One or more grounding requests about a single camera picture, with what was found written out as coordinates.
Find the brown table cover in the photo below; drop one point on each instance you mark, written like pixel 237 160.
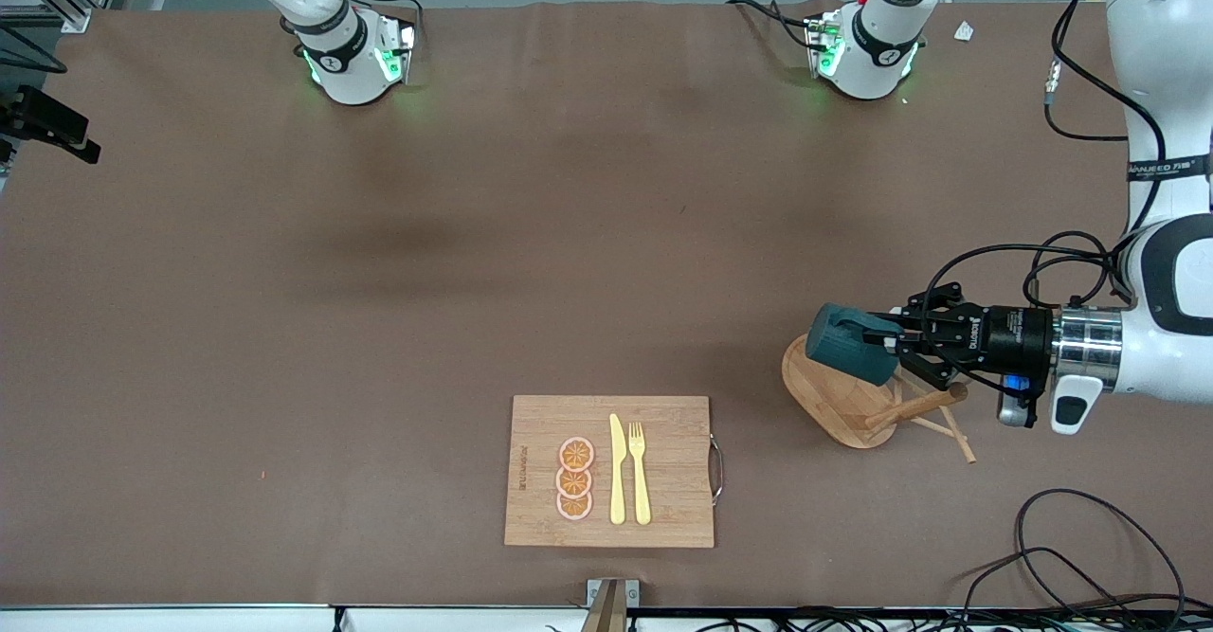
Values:
pixel 284 424

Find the yellow plastic fork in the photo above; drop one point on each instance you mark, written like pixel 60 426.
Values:
pixel 642 490

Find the bamboo cutting board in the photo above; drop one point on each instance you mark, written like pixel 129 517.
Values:
pixel 663 461

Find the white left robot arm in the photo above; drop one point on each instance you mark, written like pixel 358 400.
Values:
pixel 1166 45

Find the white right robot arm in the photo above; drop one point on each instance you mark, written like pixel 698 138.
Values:
pixel 346 73

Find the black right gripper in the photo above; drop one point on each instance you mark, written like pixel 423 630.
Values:
pixel 53 116

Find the yellow plastic knife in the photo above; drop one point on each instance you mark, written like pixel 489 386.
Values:
pixel 618 480

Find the white table edge rail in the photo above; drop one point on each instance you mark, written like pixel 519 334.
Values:
pixel 190 621

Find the orange slice toy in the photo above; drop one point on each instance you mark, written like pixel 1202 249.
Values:
pixel 576 454

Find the dark green cup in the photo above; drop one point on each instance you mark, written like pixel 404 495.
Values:
pixel 839 343

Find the brown camera post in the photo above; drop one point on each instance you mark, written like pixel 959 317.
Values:
pixel 606 613

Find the metal mounting bracket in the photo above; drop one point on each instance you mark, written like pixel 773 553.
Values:
pixel 633 592

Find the small white paper scrap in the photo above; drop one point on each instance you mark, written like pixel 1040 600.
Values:
pixel 964 31

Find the wooden cup rack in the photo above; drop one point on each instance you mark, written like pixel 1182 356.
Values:
pixel 824 400

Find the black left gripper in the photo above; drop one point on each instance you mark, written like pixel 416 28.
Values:
pixel 1006 333

